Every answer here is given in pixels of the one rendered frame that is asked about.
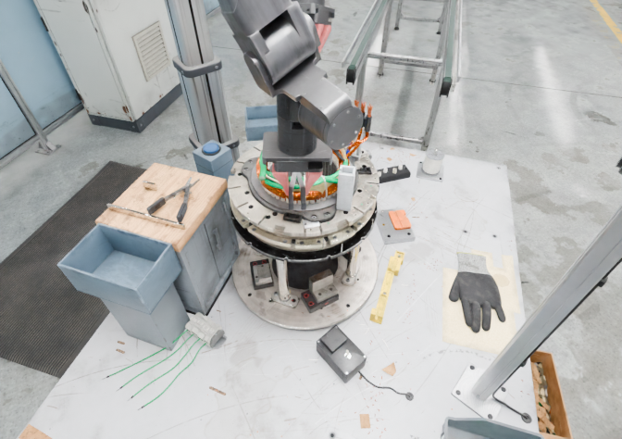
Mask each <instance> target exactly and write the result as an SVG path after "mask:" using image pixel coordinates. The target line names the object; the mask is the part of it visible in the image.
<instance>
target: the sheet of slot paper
mask: <svg viewBox="0 0 622 439"><path fill-rule="evenodd" d="M471 254H476V255H483V256H485V257H486V265H487V269H488V272H489V273H490V275H491V276H492V277H493V279H494V280H495V281H496V283H497V285H498V288H499V291H500V295H501V299H502V308H503V310H504V314H505V317H506V321H505V322H500V321H499V320H498V317H497V314H496V311H495V309H492V310H491V328H490V330H489V331H487V332H485V331H483V330H482V328H481V325H480V331H479V332H478V333H474V332H472V330H471V327H468V326H467V325H466V322H465V318H464V313H463V309H462V304H461V301H460V298H459V299H458V301H457V302H452V301H450V299H449V298H448V295H449V293H450V290H451V287H452V285H453V282H454V279H455V277H456V274H457V272H458V270H453V269H448V268H443V270H442V341H443V342H445V343H449V344H453V345H461V346H464V347H468V348H473V349H477V350H480V351H485V352H489V353H493V354H497V355H499V354H500V353H501V352H502V350H503V349H504V348H505V346H506V345H507V344H508V343H509V342H510V340H511V339H512V338H513V337H514V335H515V334H516V323H515V315H514V313H518V314H521V313H520V307H519V301H518V295H517V288H516V277H515V271H514V261H513V256H506V255H501V256H502V263H503V268H497V267H494V266H493V260H492V253H489V252H484V251H479V250H474V249H471Z"/></svg>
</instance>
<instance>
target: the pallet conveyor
mask: <svg viewBox="0 0 622 439"><path fill-rule="evenodd" d="M378 1H379V0H375V2H374V4H373V6H372V8H370V10H369V12H368V14H367V17H366V18H365V20H364V22H363V24H362V26H361V28H360V29H359V31H358V33H357V35H356V36H355V38H354V40H353V42H352V44H351V46H350V47H349V49H348V51H347V53H346V55H345V57H344V58H343V60H342V68H343V67H344V65H345V63H346V61H347V59H348V57H349V55H350V54H351V52H352V51H353V49H354V47H355V44H356V42H357V40H358V38H359V36H360V34H361V33H362V31H363V29H364V28H365V26H366V24H367V21H368V19H369V18H370V16H371V14H372V12H373V10H374V8H375V6H376V4H377V3H378ZM425 1H435V2H442V3H443V8H442V14H441V15H440V16H439V17H438V18H437V19H429V18H419V17H409V16H404V14H403V13H402V6H403V0H399V2H398V8H397V15H396V21H395V28H394V29H395V30H396V31H398V30H399V24H400V19H411V20H420V21H429V22H439V27H438V31H437V32H436V34H440V35H441V37H440V41H439V45H438V49H437V53H436V56H435V59H434V58H426V57H418V56H403V55H396V54H387V53H386V49H387V42H388V36H389V29H390V23H391V16H392V4H393V0H381V2H380V4H379V7H378V9H377V11H376V13H375V15H374V17H373V19H372V20H371V22H370V24H369V26H368V28H367V30H366V32H365V34H364V36H363V38H362V40H361V42H360V44H359V46H358V47H357V49H356V51H355V54H354V56H353V58H352V60H351V62H350V64H349V66H348V68H347V71H346V84H347V83H348V82H350V83H352V84H353V85H354V84H355V81H356V79H357V84H356V94H355V100H358V101H359V104H358V107H359V108H360V109H361V104H362V103H363V96H364V88H365V78H366V70H367V58H368V57H370V58H377V59H379V72H378V78H380V79H381V76H383V70H384V63H390V64H397V65H405V66H412V67H420V68H427V69H432V72H431V79H429V81H430V85H434V82H435V81H436V80H435V78H436V76H437V72H438V68H439V67H441V71H440V75H439V79H438V82H437V86H436V90H435V94H434V97H433V101H432V105H431V109H430V113H429V119H428V123H427V127H426V130H425V134H423V135H421V136H420V137H418V138H415V137H408V136H402V135H397V134H391V133H386V132H374V131H370V132H369V136H374V137H379V138H385V139H391V140H396V141H402V142H408V143H414V144H422V145H421V149H420V151H425V152H426V151H427V150H428V148H429V142H430V138H431V135H432V132H433V128H434V124H435V120H436V118H437V114H438V110H439V107H440V103H441V100H442V96H443V95H446V98H448V95H449V92H454V88H455V86H456V83H457V82H459V80H460V68H461V31H462V0H460V2H459V0H425ZM384 17H385V22H384V30H383V36H382V44H381V50H380V52H371V51H369V50H370V47H371V45H372V44H373V42H374V39H375V37H376V35H377V33H378V31H379V27H380V25H381V23H382V21H383V19H384ZM458 17H459V19H458ZM458 22H459V25H458ZM443 46H444V48H443ZM457 46H458V47H457ZM442 49H443V58H442V59H441V56H442ZM456 68H457V70H456ZM361 101H362V102H361ZM361 111H362V109H361Z"/></svg>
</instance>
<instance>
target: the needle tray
mask: <svg viewBox="0 0 622 439"><path fill-rule="evenodd" d="M244 115H245V132H246V138H247V142H251V141H262V140H263V138H264V133H265V132H277V131H278V122H277V105H268V106H255V107H244Z"/></svg>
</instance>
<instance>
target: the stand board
mask: <svg viewBox="0 0 622 439"><path fill-rule="evenodd" d="M190 177H192V179H191V181H190V183H194V182H195V181H197V180H198V179H200V181H199V182H198V183H197V184H196V185H195V186H194V187H192V188H191V190H190V192H192V193H193V198H194V200H191V199H189V200H188V206H187V208H188V209H187V211H186V213H185V216H184V218H183V220H182V222H181V223H184V225H185V227H186V229H185V230H182V229H178V228H175V227H171V226H168V225H165V224H161V223H157V222H154V221H151V220H148V219H141V218H138V217H134V216H131V215H128V214H124V213H120V212H117V211H114V210H110V209H109V208H108V209H107V210H106V211H105V212H104V213H103V214H102V215H101V216H100V217H99V218H98V219H97V220H96V221H95V223H96V225H97V224H98V223H102V224H105V225H108V226H112V227H115V228H119V229H121V230H125V231H128V232H134V233H138V234H140V235H144V236H147V237H151V238H154V239H157V240H160V241H164V242H167V243H171V244H172V246H173V248H174V251H177V252H180V251H181V249H182V248H183V247H184V246H185V245H186V244H187V242H188V241H189V240H190V238H191V237H192V235H193V234H194V232H195V231H196V230H197V228H198V227H199V226H200V224H201V223H202V222H203V220H204V219H205V217H206V216H207V214H208V213H209V212H210V210H211V209H212V208H213V206H214V205H215V204H216V202H217V201H218V200H219V198H220V197H221V196H222V195H223V193H224V192H225V191H226V189H227V188H228V184H227V180H226V179H222V178H219V177H215V176H210V175H206V174H203V173H198V172H194V171H190V170H186V169H179V168H175V167H171V166H167V165H163V164H158V163H154V164H153V165H152V166H151V167H150V168H149V169H148V170H147V171H146V172H145V173H144V174H143V175H142V176H141V177H140V178H139V179H138V180H137V181H136V182H135V183H133V184H132V185H131V186H130V187H129V188H128V189H127V190H126V191H125V192H124V193H123V194H122V195H121V196H120V197H119V198H118V199H117V200H116V201H115V202H114V203H113V204H112V205H115V206H119V207H125V208H128V209H132V210H136V211H139V212H142V213H146V214H149V213H148V211H147V209H146V208H147V207H149V206H151V205H152V204H153V203H154V202H155V201H156V200H158V199H159V198H161V197H165V196H167V195H169V194H171V193H173V192H175V191H177V190H178V189H180V188H181V187H183V186H184V185H185V184H186V182H187V181H188V180H189V178H190ZM143 181H148V182H154V183H155V185H156V187H157V191H155V190H151V189H147V188H144V185H143ZM182 203H183V197H180V194H178V195H177V196H176V197H175V198H174V199H173V198H171V199H170V200H168V201H167V202H166V204H165V205H164V206H162V207H161V208H160V209H159V210H157V211H156V212H155V213H153V214H152V215H153V216H157V217H160V218H163V219H167V220H174V221H177V218H176V216H177V214H178V212H179V209H180V206H181V204H182ZM177 222H178V221H177Z"/></svg>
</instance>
